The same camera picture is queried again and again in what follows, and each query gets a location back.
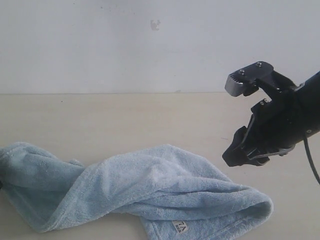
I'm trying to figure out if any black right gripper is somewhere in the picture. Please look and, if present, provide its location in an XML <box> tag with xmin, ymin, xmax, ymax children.
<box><xmin>222</xmin><ymin>71</ymin><xmax>310</xmax><ymax>167</ymax></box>

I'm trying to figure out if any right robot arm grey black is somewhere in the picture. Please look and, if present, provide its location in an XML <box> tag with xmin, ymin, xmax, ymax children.
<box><xmin>222</xmin><ymin>73</ymin><xmax>320</xmax><ymax>167</ymax></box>

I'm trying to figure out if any light blue terry towel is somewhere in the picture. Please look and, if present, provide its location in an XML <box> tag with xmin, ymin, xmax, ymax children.
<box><xmin>0</xmin><ymin>142</ymin><xmax>274</xmax><ymax>240</ymax></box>

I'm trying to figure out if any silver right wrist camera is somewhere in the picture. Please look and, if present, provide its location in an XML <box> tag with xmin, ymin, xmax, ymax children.
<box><xmin>224</xmin><ymin>61</ymin><xmax>274</xmax><ymax>97</ymax></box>

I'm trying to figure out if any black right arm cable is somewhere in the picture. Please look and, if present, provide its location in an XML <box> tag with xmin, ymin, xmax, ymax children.
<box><xmin>302</xmin><ymin>132</ymin><xmax>320</xmax><ymax>187</ymax></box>

